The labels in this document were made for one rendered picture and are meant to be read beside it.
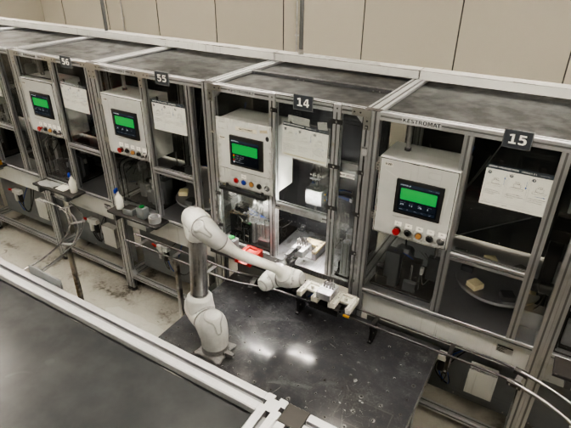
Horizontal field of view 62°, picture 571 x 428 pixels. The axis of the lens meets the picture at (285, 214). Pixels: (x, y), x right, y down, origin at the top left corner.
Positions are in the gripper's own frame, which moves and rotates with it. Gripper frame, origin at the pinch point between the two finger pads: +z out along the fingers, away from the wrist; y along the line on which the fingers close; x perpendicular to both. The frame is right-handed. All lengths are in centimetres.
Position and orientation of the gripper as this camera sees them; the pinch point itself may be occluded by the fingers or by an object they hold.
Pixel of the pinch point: (297, 251)
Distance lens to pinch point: 310.7
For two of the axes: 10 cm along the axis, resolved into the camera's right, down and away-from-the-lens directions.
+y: 0.0, -8.7, -5.0
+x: -8.5, -2.6, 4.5
